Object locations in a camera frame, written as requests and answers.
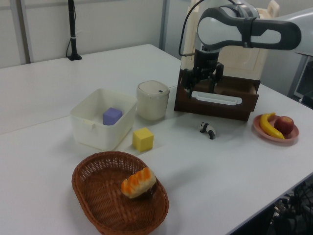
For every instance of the purple foam cube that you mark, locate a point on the purple foam cube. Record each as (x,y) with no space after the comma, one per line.
(111,117)

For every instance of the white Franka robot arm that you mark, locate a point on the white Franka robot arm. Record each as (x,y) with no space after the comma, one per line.
(220,27)

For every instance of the pink plate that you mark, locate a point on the pink plate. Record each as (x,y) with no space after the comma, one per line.
(292,135)

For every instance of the brown wicker basket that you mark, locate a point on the brown wicker basket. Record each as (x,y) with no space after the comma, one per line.
(102,200)

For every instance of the yellow toy banana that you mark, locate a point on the yellow toy banana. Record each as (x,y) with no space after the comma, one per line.
(266,127)

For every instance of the toy bread piece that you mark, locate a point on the toy bread piece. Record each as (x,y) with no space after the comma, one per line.
(138,184)

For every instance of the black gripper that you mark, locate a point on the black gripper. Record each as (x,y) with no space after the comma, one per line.
(206,62)

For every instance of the red toy apple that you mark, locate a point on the red toy apple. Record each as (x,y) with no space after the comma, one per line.
(283,124)

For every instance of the dark wooden drawer cabinet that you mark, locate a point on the dark wooden drawer cabinet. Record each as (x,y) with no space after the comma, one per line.
(239,78)

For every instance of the panda figurine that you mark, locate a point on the panda figurine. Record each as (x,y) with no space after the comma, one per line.
(207,128)

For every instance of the black pole stand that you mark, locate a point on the black pole stand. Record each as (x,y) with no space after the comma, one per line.
(72,24)

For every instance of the white rectangular plastic bin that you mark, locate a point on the white rectangular plastic bin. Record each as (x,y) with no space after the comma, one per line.
(97,137)

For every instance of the yellow foam cube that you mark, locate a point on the yellow foam cube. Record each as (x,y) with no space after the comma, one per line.
(143,140)

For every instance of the cream round lidded canister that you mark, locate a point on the cream round lidded canister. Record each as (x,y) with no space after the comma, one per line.
(151,105)

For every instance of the grey metal equipment frame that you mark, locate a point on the grey metal equipment frame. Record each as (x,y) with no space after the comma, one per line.
(297,80)

